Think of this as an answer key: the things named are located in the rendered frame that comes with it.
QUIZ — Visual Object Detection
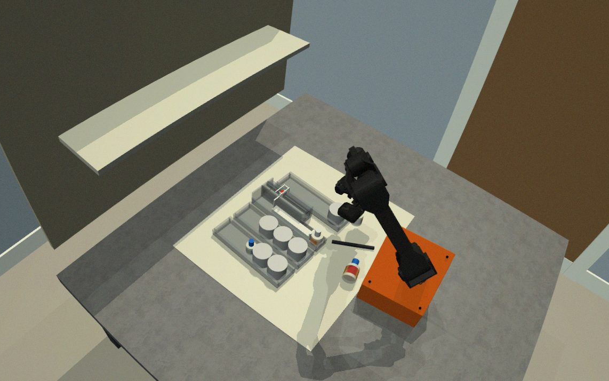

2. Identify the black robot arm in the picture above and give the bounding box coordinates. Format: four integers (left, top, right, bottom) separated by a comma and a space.
335, 146, 437, 288

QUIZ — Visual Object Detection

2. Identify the white jar with red label and blue lid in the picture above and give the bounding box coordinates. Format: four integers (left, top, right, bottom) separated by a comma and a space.
342, 258, 360, 284

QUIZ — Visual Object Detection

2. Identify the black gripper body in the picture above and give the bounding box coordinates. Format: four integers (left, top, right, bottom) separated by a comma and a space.
338, 200, 362, 223

